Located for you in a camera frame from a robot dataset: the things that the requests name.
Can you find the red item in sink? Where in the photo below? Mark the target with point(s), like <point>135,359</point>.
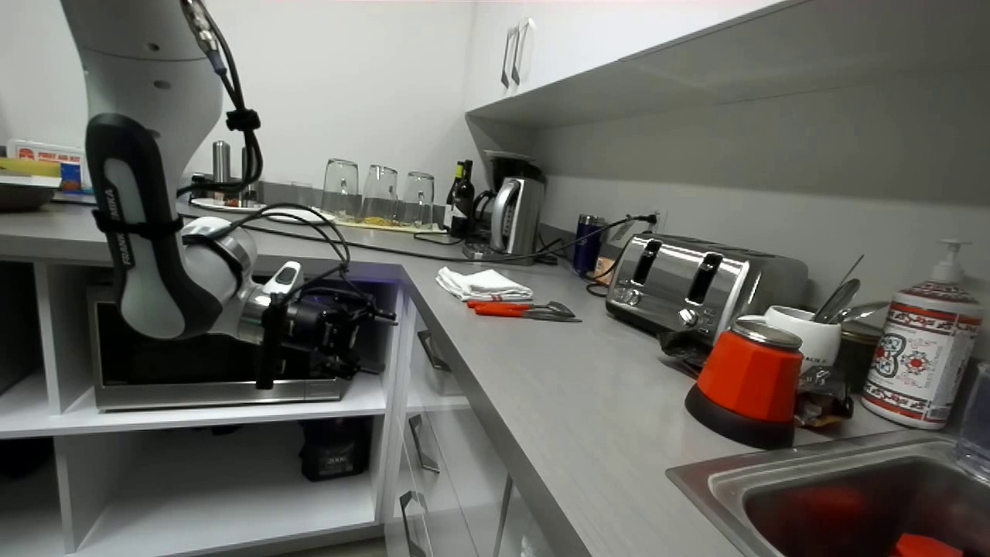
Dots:
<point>925,545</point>

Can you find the stainless steel sink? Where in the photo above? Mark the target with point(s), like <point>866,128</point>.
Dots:
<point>813,496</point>

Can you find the white wall cabinet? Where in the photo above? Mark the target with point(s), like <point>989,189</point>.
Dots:
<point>620,51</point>

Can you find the metal utensil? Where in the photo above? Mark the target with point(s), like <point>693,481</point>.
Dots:
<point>834,299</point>

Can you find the upturned clear glass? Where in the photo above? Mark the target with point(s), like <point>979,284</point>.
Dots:
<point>382,193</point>
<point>342,188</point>
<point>417,196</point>

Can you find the dark jar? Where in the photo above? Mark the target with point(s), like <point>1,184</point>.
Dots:
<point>858,358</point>

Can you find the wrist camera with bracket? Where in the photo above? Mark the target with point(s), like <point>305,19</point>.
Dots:
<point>272,330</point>

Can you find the metal shaker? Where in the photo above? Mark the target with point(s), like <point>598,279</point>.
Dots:
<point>219,162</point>
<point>247,164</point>

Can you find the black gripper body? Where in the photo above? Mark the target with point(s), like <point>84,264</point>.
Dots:
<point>328,330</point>

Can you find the small black box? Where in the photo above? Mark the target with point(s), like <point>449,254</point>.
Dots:
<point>334,454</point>

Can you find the blue container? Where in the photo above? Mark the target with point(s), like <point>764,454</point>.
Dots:
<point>589,247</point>

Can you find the stainless steel toaster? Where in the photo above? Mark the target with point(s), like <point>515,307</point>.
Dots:
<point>675,284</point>

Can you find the red moka pot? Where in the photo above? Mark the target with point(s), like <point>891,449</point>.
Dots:
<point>746,381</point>

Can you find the stainless steel electric kettle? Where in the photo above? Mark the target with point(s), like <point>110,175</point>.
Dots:
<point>515,219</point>

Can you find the dark glass bottle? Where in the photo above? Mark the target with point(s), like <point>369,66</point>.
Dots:
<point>462,203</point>

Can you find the white utensil cup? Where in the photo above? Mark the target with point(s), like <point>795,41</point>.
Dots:
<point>808,337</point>

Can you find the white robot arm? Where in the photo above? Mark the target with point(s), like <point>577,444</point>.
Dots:
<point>155,267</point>

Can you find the folded white cloth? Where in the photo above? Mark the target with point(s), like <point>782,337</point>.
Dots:
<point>483,284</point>

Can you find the white open shelf unit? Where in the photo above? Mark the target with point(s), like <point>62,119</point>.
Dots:
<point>204,496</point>

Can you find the patterned ceramic soap dispenser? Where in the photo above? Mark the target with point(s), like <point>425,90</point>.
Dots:
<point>920,358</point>

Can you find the yellow patterned mat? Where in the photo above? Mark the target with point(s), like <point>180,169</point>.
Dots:
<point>403,225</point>

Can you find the colourful cardboard box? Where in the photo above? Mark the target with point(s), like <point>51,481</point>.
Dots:
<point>40,164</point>

